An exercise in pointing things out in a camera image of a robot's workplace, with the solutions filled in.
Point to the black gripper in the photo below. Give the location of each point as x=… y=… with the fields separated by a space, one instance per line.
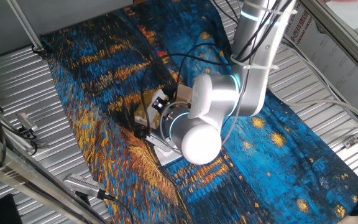
x=166 y=113

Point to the gold tissue pack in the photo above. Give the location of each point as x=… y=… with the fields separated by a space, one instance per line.
x=152 y=121

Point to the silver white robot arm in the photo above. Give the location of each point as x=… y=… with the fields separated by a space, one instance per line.
x=222 y=93

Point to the loose white napkin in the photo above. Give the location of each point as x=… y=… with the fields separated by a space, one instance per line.
x=166 y=158

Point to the beige wooden cube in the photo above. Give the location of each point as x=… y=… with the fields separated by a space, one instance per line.
x=183 y=93

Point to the starry night painting tablecloth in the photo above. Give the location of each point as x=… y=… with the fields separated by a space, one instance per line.
x=275 y=174

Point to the white board red lettering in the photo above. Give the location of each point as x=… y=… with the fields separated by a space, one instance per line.
x=328 y=59

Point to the black flat device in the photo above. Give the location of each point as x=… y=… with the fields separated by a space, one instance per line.
x=8 y=211

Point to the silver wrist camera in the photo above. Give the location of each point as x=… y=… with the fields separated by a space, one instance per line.
x=158 y=141

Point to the silver depth camera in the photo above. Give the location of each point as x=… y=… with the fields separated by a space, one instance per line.
x=26 y=121
x=79 y=184

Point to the aluminium frame post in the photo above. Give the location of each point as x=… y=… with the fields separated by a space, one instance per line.
x=26 y=28

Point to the aluminium frame beam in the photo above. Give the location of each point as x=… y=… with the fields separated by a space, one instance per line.
x=17 y=174

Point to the aluminium frame rail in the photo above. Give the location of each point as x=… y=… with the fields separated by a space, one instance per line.
x=331 y=25

